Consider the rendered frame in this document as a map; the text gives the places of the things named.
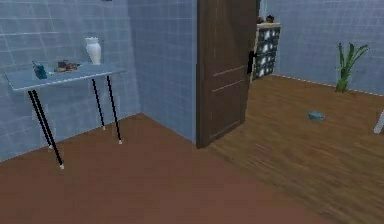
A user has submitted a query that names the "dark brown room door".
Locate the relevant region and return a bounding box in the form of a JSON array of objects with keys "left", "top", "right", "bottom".
[{"left": 195, "top": 0, "right": 261, "bottom": 149}]

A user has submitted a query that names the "black and white shelf cabinet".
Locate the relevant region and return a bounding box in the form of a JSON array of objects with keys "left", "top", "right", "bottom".
[{"left": 250, "top": 22, "right": 282, "bottom": 82}]

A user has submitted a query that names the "white vase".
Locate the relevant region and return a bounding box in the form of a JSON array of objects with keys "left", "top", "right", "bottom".
[{"left": 84, "top": 36, "right": 102, "bottom": 66}]

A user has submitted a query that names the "small blue floor object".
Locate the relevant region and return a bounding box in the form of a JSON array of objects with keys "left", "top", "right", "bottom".
[{"left": 307, "top": 111, "right": 326, "bottom": 122}]

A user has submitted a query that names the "pale blue black-legged table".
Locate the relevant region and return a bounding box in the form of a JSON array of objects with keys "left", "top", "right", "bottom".
[{"left": 4, "top": 62, "right": 127, "bottom": 170}]

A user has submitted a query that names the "red and brown food plate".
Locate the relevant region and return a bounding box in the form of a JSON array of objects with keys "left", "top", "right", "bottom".
[{"left": 54, "top": 60, "right": 82, "bottom": 73}]

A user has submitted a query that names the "dark blue spray bottle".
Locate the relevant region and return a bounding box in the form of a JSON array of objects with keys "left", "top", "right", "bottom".
[{"left": 31, "top": 60, "right": 48, "bottom": 80}]

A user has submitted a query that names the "green house plant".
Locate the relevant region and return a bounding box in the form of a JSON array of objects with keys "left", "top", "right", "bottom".
[{"left": 335, "top": 41, "right": 370, "bottom": 94}]

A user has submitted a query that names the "pale grey slanted leg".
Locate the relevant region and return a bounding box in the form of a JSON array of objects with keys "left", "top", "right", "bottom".
[{"left": 373, "top": 110, "right": 384, "bottom": 135}]

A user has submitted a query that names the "black door handle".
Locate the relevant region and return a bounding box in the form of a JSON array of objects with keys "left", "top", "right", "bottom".
[{"left": 246, "top": 50, "right": 257, "bottom": 75}]

